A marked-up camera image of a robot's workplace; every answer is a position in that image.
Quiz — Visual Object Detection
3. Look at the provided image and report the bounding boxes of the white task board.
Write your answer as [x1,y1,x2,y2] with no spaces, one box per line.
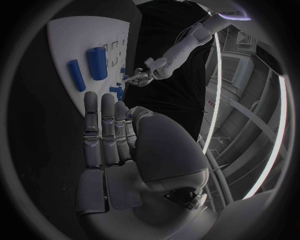
[46,15,132,119]

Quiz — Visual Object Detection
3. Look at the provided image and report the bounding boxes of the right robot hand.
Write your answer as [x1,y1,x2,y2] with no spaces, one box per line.
[73,91,212,240]

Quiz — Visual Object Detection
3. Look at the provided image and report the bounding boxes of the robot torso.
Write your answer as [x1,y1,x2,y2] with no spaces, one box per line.
[195,0,254,22]

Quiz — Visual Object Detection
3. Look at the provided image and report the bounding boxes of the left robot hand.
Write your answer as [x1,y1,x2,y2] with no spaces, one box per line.
[123,67,156,88]

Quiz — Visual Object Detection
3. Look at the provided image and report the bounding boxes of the long thin blue cylinder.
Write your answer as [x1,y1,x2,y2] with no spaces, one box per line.
[66,59,87,93]

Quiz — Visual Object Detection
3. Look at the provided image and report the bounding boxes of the blue block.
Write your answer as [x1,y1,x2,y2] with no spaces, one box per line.
[108,85,124,102]

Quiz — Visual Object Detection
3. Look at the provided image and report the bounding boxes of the thick blue cylinder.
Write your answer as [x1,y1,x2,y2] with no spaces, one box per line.
[86,47,109,82]

